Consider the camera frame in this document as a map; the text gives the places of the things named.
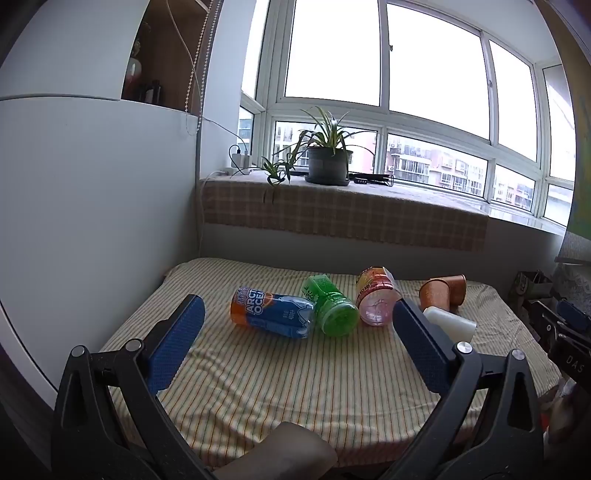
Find beaded blind chain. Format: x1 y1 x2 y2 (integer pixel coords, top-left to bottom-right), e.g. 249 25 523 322
184 0 219 137

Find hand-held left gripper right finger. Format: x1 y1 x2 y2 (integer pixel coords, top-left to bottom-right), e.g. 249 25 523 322
382 298 546 480

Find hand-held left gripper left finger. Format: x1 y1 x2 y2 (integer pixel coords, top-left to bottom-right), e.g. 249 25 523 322
51 294 218 480

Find brown paper cup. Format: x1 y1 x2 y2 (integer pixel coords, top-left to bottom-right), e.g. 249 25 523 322
419 277 451 312
444 274 467 308

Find potted spider plant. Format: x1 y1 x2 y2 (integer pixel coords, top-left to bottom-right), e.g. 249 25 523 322
229 106 378 187

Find white window frame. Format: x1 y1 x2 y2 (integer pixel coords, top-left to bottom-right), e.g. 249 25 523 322
239 0 579 228

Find cardboard box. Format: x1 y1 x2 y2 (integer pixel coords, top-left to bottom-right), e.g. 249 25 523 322
509 270 555 306

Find striped tablecloth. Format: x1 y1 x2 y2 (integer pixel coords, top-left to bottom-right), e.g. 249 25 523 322
99 257 561 467

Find green drink bottle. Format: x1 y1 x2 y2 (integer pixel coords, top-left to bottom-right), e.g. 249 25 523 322
301 274 360 337

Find black flat device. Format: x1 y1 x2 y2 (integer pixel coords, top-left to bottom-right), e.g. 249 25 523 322
348 172 394 186

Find wooden wall shelf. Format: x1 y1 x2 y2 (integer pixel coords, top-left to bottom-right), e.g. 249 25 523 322
121 0 219 117

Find white cabinet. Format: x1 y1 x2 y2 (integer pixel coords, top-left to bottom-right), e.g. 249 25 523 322
0 0 205 409

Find white paper cup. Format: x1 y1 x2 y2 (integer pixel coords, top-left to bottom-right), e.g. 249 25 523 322
423 306 477 343

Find plaid windowsill cloth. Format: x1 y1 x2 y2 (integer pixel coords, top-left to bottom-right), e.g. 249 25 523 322
202 178 490 253

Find pink drink bottle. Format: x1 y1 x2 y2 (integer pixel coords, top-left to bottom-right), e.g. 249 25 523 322
355 266 402 327

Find dark small bottles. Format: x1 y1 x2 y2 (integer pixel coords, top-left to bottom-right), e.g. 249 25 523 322
137 80 163 105

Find blue and orange drink bottle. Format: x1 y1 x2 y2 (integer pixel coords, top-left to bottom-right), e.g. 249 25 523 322
230 285 319 341

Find grey cushion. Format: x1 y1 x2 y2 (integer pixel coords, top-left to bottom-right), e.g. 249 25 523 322
554 231 591 265

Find small figurine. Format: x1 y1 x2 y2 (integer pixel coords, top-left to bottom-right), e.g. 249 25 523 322
124 39 142 89

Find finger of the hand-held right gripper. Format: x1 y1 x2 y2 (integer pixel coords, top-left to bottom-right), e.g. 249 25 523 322
555 299 591 329
530 301 580 354

